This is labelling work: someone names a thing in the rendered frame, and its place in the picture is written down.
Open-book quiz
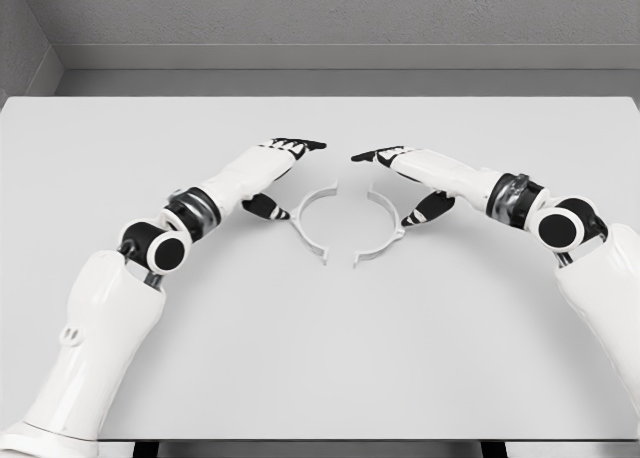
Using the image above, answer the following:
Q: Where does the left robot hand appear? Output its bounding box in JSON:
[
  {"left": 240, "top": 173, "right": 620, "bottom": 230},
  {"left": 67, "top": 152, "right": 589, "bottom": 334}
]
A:
[{"left": 233, "top": 137, "right": 329, "bottom": 224}]

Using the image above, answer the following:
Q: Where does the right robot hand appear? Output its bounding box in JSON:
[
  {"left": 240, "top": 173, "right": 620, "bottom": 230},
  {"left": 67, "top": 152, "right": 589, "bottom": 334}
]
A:
[{"left": 350, "top": 146, "right": 459, "bottom": 228}]

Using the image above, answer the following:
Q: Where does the white pipe clamp half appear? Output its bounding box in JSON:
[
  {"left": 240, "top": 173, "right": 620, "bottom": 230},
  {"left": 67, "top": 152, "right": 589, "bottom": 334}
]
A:
[
  {"left": 285, "top": 179, "right": 341, "bottom": 268},
  {"left": 351, "top": 180, "right": 406, "bottom": 269}
]

